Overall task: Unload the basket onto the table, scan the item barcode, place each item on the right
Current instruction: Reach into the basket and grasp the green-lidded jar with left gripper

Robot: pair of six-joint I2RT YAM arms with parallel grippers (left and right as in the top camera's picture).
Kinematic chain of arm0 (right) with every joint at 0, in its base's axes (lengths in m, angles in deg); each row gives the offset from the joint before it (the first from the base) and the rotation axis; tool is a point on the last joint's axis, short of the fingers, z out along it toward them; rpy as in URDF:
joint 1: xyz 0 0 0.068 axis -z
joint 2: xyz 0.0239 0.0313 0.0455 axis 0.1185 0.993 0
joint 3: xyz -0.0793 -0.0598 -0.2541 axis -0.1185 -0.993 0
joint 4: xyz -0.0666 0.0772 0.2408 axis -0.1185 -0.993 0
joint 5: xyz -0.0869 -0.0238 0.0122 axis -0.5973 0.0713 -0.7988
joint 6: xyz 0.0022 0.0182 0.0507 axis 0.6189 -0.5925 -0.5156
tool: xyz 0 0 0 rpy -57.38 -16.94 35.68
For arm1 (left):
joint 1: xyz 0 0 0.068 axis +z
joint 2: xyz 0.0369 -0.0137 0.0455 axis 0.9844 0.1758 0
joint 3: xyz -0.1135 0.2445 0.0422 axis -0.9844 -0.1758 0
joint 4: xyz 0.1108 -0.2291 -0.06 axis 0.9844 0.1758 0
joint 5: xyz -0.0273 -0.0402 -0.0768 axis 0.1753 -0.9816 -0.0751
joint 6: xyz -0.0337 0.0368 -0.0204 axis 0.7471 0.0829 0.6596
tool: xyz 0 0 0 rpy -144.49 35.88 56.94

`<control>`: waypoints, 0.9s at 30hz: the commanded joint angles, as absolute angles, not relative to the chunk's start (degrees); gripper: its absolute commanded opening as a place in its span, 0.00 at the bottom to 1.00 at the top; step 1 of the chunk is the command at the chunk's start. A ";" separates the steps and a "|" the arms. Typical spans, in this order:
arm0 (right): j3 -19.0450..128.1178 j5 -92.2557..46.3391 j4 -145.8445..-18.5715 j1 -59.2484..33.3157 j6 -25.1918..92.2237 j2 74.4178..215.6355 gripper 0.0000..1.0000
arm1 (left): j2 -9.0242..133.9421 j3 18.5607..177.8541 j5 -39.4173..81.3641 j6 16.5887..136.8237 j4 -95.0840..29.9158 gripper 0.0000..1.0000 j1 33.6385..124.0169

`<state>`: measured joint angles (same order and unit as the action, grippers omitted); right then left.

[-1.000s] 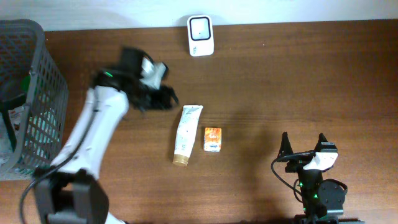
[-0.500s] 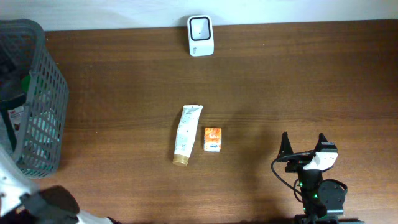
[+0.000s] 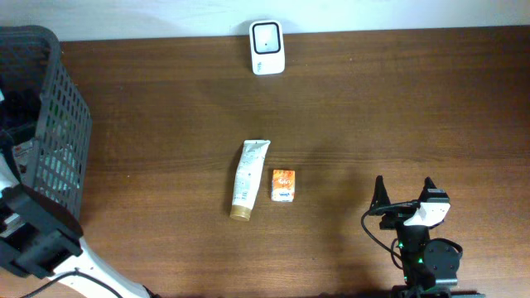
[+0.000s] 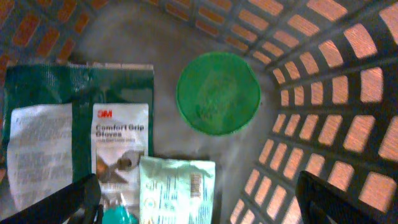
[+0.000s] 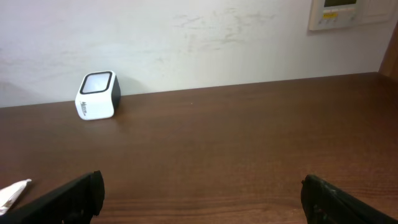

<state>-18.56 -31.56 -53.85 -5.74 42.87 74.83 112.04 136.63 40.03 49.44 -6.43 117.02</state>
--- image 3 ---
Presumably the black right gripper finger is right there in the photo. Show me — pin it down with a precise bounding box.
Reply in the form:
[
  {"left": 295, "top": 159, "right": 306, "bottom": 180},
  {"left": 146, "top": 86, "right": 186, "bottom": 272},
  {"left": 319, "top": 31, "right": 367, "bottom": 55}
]
[
  {"left": 369, "top": 175, "right": 390, "bottom": 211},
  {"left": 418, "top": 176, "right": 437, "bottom": 201}
]

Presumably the grey plastic mesh basket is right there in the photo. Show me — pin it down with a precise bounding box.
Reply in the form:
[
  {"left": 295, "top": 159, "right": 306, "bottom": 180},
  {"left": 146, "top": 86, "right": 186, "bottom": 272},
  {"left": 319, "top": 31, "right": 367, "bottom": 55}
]
[{"left": 1, "top": 26, "right": 92, "bottom": 218}]

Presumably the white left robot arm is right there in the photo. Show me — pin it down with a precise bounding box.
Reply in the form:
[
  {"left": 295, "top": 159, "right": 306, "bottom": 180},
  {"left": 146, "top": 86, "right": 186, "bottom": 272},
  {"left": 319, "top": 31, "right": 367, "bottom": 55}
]
[{"left": 1, "top": 140, "right": 156, "bottom": 298}]

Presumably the white cream tube gold cap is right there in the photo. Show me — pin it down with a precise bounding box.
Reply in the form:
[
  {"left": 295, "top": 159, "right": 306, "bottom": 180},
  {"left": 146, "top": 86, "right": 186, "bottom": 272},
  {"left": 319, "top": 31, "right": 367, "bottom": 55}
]
[{"left": 229, "top": 140, "right": 271, "bottom": 221}]

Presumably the green white tape package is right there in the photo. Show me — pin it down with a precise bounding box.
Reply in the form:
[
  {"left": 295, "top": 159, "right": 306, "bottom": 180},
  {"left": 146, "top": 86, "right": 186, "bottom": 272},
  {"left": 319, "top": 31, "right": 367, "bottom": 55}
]
[{"left": 12, "top": 139, "right": 34, "bottom": 175}]

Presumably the small orange carton box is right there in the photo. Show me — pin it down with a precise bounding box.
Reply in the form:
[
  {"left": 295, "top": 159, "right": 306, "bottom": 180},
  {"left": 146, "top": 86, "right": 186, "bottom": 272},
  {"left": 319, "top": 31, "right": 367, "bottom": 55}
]
[{"left": 271, "top": 170, "right": 296, "bottom": 203}]

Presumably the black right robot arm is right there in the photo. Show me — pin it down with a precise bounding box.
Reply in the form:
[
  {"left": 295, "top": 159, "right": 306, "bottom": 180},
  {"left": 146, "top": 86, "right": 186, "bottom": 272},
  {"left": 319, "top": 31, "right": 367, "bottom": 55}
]
[{"left": 360, "top": 175, "right": 483, "bottom": 298}]

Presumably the white barcode scanner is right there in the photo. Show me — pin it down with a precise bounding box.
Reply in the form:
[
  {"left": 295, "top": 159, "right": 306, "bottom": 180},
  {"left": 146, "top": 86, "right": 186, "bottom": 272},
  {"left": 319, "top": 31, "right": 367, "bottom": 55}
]
[{"left": 248, "top": 20, "right": 286, "bottom": 75}]

